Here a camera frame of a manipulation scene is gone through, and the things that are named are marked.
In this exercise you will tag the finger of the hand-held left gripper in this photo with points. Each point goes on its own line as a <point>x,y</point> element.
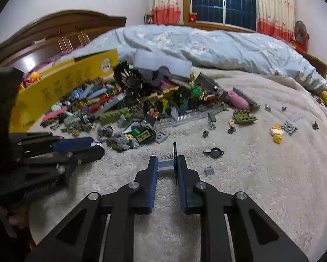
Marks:
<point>73,144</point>
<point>88,154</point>

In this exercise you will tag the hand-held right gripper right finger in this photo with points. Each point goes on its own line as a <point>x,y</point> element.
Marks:
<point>181,188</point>

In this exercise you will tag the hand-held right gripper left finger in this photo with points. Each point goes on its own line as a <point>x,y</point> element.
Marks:
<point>153,185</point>

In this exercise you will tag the grey brick with black rod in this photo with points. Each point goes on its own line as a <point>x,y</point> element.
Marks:
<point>166,166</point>

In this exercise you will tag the yellow cardboard box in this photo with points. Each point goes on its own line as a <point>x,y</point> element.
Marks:
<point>70,79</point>

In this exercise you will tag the pile of mixed toy bricks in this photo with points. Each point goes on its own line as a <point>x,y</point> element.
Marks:
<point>141,109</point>

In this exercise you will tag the pink long brick plate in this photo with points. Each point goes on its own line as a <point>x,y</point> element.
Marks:
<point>54,113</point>

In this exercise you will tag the black toy frying pan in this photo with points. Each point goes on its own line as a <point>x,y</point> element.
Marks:
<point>215,152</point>

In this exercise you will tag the orange red toy brick heap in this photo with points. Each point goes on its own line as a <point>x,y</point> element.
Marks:
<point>29,78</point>

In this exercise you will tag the small dark toy pot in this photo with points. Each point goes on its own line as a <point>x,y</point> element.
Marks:
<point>205,134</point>

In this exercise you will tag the purple pillow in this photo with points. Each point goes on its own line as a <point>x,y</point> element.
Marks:
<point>53,58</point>

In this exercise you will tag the beige fleece blanket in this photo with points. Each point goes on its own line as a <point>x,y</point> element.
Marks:
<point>261,182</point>

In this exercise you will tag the olive green brick plate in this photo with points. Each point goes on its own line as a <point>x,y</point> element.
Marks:
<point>245,116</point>

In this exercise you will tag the brown wooden headboard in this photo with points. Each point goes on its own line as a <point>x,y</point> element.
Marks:
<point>43,27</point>

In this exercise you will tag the pink toy pig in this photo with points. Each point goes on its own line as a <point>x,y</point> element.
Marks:
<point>238,101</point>

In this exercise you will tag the yellow white toy piece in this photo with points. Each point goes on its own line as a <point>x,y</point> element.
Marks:
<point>277,133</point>

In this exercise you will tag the pale grey block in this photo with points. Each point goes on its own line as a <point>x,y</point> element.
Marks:
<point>163,64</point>

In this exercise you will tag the dark grey flat plate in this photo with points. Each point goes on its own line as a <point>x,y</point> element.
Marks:
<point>289,128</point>

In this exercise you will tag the light blue floral quilt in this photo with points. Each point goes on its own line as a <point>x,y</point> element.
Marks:
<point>207,46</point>

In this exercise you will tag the small bookshelf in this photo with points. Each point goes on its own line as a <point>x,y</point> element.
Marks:
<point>149,18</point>

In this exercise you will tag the small dark olive figure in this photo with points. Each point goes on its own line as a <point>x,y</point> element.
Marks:
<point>315,125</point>

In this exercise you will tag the small red box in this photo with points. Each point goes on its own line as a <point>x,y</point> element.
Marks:
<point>193,17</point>

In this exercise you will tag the cream and red curtain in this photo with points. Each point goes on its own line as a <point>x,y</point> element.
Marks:
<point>275,5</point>
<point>166,0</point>

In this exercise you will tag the wooden bed footboard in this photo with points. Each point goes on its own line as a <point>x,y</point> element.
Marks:
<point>316,62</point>

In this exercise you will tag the wooden framed window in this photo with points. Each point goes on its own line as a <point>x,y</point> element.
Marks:
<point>220,0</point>

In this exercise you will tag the red standing fan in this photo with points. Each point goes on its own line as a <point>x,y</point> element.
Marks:
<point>299,31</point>

